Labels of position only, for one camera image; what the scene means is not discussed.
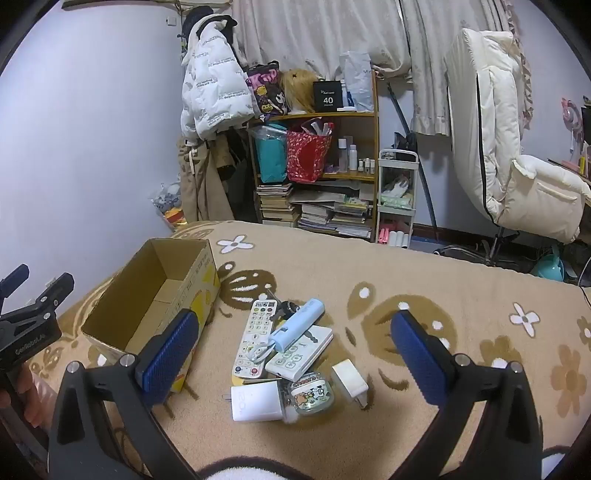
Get wooden shelf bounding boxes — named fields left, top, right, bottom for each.
left=247, top=71, right=380, bottom=241

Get cream padded chair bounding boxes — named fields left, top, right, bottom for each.
left=444, top=28, right=591, bottom=273

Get long white remote control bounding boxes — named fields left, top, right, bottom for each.
left=231, top=299, right=278, bottom=377

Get small white charger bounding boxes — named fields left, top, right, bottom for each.
left=331, top=360, right=369, bottom=409

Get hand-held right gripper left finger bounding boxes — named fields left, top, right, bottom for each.
left=46, top=308, right=201, bottom=480

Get purple printed bag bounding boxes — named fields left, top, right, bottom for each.
left=246, top=61, right=289, bottom=121

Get beige coat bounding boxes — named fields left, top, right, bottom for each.
left=178, top=136, right=236, bottom=222

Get bag of plush toys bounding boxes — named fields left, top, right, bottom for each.
left=148, top=182, right=185, bottom=232

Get small white remote control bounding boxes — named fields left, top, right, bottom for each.
left=264, top=325, right=334, bottom=381

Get teal bag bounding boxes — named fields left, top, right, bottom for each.
left=255, top=136, right=289, bottom=183

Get black box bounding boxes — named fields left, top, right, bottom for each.
left=313, top=80, right=345, bottom=112

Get dark desk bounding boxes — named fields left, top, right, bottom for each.
left=547, top=157, right=591, bottom=185

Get white puffer jacket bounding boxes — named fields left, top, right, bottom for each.
left=179, top=14, right=254, bottom=141

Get black garment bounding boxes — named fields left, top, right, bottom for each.
left=181, top=6, right=238, bottom=42

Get blonde wig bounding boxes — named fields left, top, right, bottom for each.
left=279, top=68, right=319, bottom=115

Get pink cat-ear headphones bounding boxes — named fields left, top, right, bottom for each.
left=561, top=96, right=591, bottom=139

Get teal basin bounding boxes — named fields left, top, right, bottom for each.
left=531, top=251, right=566, bottom=282

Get cardboard box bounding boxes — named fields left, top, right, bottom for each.
left=81, top=237, right=221, bottom=393

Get large white charger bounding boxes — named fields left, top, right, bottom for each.
left=230, top=378, right=283, bottom=423

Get red gift bag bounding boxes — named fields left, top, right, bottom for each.
left=286, top=129, right=333, bottom=183

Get dark long pole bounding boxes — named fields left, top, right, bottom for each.
left=387, top=83, right=437, bottom=229

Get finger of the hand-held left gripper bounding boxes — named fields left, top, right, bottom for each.
left=0, top=264, right=31, bottom=301
left=28, top=272, right=75, bottom=324

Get pile of magazines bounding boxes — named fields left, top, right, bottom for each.
left=298, top=182, right=375, bottom=238

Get white trolley cart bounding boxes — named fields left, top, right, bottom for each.
left=376, top=148, right=420, bottom=247

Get white plastic bag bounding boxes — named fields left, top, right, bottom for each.
left=339, top=51, right=374, bottom=112

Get black key fob with keys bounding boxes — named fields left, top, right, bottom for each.
left=265, top=289, right=303, bottom=324

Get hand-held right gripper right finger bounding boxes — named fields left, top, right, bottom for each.
left=390, top=309, right=543, bottom=480

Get floral beige curtain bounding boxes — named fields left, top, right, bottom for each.
left=231, top=0, right=522, bottom=134

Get stack of old books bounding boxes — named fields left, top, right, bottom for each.
left=256, top=184, right=301, bottom=227

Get person's left hand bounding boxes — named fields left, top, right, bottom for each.
left=0, top=364, right=57, bottom=428

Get light blue power bank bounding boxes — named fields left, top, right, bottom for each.
left=269, top=298, right=324, bottom=354

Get clear cartoon earbud case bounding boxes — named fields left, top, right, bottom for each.
left=288, top=371, right=334, bottom=416

